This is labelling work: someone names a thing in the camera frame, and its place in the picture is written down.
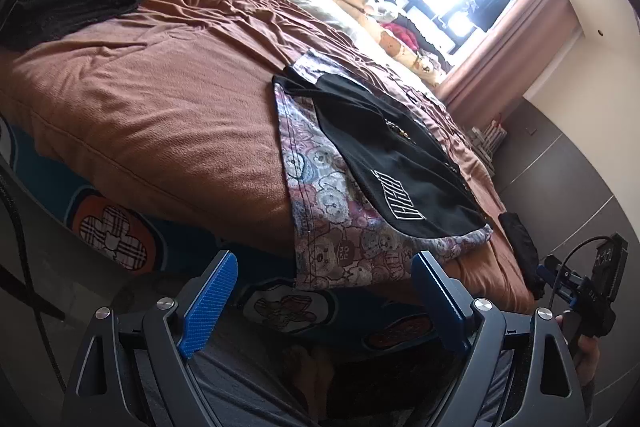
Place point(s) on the folded black clothes stack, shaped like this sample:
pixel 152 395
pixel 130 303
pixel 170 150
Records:
pixel 32 22

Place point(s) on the small folded black garment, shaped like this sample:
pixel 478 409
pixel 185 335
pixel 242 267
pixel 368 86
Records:
pixel 525 252

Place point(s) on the black patterned pants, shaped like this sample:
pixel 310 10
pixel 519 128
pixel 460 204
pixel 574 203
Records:
pixel 369 185

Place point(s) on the brown bed blanket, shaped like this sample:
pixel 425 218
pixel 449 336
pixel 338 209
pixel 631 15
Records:
pixel 170 111

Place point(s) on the blue cartoon bed sheet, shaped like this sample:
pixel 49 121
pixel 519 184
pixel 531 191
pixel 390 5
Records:
pixel 264 292

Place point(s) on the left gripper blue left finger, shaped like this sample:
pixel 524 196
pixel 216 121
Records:
pixel 202 300

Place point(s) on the grey white bed sheet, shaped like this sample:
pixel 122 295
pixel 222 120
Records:
pixel 369 37

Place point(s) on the brown window curtain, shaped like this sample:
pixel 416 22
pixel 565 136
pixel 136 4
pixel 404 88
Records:
pixel 500 56

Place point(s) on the bear print long pillow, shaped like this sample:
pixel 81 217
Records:
pixel 397 35

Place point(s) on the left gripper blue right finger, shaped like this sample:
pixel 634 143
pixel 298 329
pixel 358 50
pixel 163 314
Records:
pixel 446 301

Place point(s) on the white floor rack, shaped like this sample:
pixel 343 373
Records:
pixel 485 142

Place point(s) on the person's right hand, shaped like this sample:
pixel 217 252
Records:
pixel 588 354

